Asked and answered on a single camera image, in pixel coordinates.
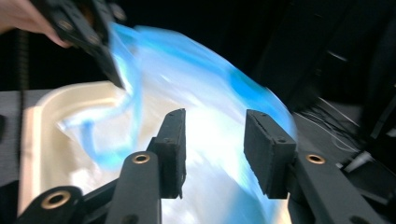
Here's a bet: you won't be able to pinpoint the white floor cables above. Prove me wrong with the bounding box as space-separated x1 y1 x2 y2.
292 96 363 154

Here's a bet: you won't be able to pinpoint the white metal desk frame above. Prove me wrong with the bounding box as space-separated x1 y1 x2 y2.
344 150 375 174

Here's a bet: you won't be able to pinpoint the cream bin with face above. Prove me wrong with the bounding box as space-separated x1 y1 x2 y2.
17 79 292 224

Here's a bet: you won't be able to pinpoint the clear plastic bag blue drawstring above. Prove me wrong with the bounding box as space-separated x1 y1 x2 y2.
59 21 298 224

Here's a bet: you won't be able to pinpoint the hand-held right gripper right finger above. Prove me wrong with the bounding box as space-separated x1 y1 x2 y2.
243 108 297 200

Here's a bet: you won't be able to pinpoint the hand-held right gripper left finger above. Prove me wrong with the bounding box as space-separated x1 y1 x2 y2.
146 107 187 200

